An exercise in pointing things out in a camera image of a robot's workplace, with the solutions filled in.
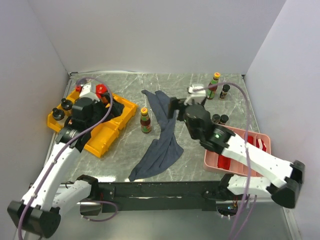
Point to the black cap salt grinder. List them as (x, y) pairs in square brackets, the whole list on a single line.
[(66, 104)]

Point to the red lid sauce jar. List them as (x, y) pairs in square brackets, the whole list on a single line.
[(102, 93)]

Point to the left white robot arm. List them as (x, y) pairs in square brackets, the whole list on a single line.
[(69, 143)]

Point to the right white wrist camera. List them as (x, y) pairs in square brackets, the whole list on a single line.
[(196, 95)]

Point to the yellow compartment bin tray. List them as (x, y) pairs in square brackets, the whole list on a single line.
[(103, 135)]

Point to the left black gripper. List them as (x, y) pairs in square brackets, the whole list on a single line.
[(117, 110)]

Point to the red packet in tray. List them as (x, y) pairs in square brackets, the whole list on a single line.
[(223, 162)]

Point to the red white packet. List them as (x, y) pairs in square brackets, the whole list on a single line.
[(260, 144)]

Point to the red label sauce bottle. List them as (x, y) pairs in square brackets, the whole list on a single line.
[(145, 121)]

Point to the green label sauce bottle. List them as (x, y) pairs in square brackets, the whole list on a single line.
[(212, 87)]

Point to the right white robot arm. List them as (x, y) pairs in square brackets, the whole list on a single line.
[(279, 179)]

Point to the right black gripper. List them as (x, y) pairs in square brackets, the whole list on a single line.
[(176, 104)]

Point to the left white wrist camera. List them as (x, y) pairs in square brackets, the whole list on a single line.
[(87, 90)]

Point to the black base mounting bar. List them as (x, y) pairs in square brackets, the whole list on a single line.
[(167, 195)]

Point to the pink compartment tray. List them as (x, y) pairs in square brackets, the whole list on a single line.
[(211, 158)]

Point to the dark blue cloth towel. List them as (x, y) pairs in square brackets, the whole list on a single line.
[(164, 151)]

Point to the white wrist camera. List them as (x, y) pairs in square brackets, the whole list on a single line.
[(196, 95), (87, 90)]

